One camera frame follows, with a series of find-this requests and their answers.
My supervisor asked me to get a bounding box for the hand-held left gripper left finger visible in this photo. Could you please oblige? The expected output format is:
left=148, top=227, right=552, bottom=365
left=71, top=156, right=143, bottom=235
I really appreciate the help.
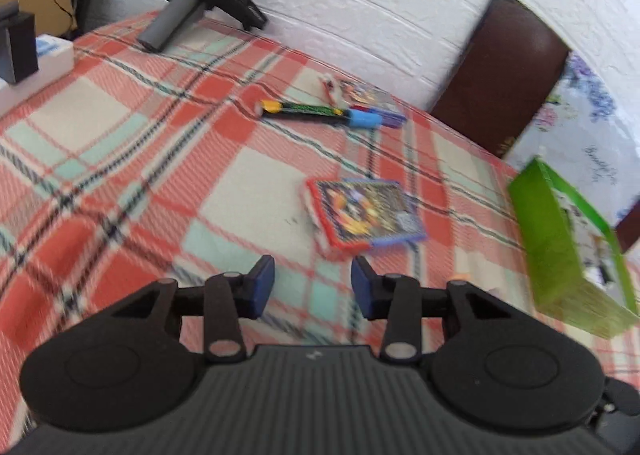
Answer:
left=112, top=255, right=276, bottom=362

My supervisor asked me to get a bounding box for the flat white box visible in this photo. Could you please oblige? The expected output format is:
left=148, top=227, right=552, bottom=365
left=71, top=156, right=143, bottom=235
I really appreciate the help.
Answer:
left=0, top=34, right=75, bottom=119

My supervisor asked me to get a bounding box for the plaid tablecloth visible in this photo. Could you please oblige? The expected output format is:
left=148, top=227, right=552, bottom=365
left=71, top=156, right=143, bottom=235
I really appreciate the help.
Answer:
left=0, top=10, right=640, bottom=455

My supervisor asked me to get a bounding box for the red and blue card box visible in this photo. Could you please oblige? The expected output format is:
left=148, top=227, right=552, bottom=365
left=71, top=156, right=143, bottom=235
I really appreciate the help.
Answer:
left=302, top=177, right=429, bottom=262

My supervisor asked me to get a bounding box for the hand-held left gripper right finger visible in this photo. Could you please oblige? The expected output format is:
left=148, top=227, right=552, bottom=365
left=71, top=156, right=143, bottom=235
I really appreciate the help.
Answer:
left=351, top=257, right=511, bottom=362

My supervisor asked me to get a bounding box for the blue and purple marker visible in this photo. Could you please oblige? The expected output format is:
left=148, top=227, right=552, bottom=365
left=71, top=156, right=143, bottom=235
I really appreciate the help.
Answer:
left=344, top=106, right=407, bottom=132

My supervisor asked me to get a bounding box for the colourful card packet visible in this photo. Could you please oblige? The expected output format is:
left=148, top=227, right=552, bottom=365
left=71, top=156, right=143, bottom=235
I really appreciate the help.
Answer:
left=320, top=75, right=397, bottom=111

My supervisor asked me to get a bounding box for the small black block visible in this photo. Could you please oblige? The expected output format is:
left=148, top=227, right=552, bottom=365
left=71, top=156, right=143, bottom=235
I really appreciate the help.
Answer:
left=0, top=2, right=40, bottom=85

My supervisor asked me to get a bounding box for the large green box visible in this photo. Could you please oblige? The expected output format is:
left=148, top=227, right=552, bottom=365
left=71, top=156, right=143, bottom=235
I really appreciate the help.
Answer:
left=507, top=157, right=640, bottom=341

